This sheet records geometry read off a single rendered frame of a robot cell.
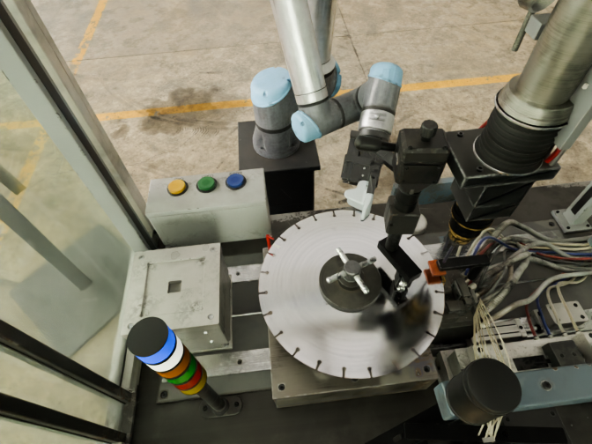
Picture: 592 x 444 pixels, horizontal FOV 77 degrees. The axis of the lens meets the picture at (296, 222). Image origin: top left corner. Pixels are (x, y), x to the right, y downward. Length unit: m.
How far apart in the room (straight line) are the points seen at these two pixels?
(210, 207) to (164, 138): 1.71
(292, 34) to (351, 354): 0.63
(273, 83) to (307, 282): 0.59
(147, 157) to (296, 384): 1.96
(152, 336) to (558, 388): 0.50
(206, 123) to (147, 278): 1.87
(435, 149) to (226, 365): 0.60
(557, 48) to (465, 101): 2.42
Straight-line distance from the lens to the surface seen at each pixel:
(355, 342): 0.64
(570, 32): 0.41
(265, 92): 1.06
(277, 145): 1.14
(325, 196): 2.04
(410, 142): 0.47
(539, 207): 1.20
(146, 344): 0.46
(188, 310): 0.75
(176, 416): 0.86
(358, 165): 0.82
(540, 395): 0.59
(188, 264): 0.80
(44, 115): 0.67
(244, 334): 0.86
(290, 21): 0.85
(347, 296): 0.66
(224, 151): 2.35
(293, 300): 0.67
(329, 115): 0.89
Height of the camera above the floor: 1.56
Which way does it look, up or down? 54 degrees down
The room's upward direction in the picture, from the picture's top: 3 degrees counter-clockwise
